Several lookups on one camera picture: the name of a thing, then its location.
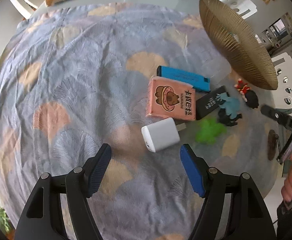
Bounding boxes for person's hand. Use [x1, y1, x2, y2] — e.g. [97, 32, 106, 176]
[281, 154, 292, 203]

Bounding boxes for white chair at right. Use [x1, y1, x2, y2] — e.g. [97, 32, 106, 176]
[272, 53, 292, 109]

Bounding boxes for red black doll figure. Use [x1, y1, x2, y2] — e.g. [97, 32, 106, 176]
[234, 79, 259, 109]

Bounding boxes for potted green plant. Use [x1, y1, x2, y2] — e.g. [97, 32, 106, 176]
[0, 206, 14, 236]

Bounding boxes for light blue toy dinosaur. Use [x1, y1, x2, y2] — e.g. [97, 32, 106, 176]
[218, 92, 240, 119]

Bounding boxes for bright green toy frog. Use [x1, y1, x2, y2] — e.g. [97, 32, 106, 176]
[195, 118, 227, 145]

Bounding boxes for black small box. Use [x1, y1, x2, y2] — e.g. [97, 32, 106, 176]
[196, 86, 228, 120]

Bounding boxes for blue lighter box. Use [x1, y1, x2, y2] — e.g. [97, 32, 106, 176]
[157, 66, 210, 92]

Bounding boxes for round brown ribbed tray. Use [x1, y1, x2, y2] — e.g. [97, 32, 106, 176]
[199, 0, 278, 90]

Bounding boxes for pink tissue pack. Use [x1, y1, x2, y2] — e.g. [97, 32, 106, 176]
[146, 76, 196, 121]

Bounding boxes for white charger adapter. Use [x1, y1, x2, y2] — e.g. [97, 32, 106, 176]
[141, 118, 186, 153]

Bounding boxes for white chair behind table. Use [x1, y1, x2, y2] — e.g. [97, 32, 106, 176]
[219, 0, 258, 19]

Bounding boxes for floral blue tablecloth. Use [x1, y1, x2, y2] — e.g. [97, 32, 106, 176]
[0, 2, 284, 240]

